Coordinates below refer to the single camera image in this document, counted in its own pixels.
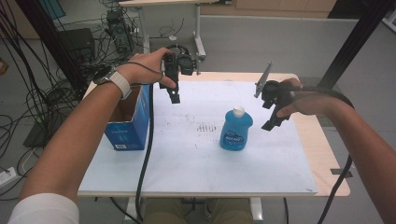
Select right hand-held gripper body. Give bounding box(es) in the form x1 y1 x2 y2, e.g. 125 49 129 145
254 61 297 110

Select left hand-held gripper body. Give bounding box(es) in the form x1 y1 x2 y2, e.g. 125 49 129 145
159 51 201 94

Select blue bottle with white cap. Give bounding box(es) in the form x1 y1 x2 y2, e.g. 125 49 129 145
219 105 254 152

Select blue cardboard box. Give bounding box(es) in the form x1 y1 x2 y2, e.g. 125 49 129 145
104 83 152 151

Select person's left hand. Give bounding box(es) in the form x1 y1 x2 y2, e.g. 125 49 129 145
116 47 177 91

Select person's right hand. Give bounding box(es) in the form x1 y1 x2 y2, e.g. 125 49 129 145
275 77 343 120

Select background desk with white legs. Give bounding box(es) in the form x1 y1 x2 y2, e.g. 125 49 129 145
118 0 233 62

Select black computer tower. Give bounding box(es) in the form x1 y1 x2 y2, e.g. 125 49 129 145
106 8 134 54

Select white table mat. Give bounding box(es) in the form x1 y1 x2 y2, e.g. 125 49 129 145
78 79 318 194

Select black tape strip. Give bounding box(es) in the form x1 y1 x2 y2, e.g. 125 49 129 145
330 168 353 179

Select wooden cabinet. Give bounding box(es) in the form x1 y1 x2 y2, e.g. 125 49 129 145
200 0 339 18

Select white table leg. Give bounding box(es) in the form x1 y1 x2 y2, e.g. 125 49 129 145
123 196 146 223
248 197 264 222

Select black box on floor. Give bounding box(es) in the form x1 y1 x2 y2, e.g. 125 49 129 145
59 27 97 64

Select person's khaki trousers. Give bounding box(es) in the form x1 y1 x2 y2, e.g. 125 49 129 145
143 197 255 224

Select teal panel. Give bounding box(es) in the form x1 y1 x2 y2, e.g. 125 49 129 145
38 0 66 20

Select person's white sleeve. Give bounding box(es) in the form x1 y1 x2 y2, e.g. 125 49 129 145
7 192 80 224

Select white power strip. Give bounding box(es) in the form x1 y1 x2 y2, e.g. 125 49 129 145
0 166 17 188

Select short looped black cable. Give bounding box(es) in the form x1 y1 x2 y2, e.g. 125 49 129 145
165 44 191 57

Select left gripper thick black cable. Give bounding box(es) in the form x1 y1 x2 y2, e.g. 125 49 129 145
134 83 156 223

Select gripper thick black cable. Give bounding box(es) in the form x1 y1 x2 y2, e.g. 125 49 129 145
292 85 356 224
134 83 156 223

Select wristwatch with beige strap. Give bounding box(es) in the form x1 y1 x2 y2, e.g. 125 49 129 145
92 64 134 101

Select right gripper thick black cable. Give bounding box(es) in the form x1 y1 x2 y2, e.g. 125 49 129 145
292 85 356 224

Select black metal post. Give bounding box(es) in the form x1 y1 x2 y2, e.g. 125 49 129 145
317 0 396 90
13 0 90 94

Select tangle of black floor cables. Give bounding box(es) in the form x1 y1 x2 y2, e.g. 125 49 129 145
0 0 144 200

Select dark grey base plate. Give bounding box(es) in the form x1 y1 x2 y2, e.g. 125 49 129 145
22 115 64 148

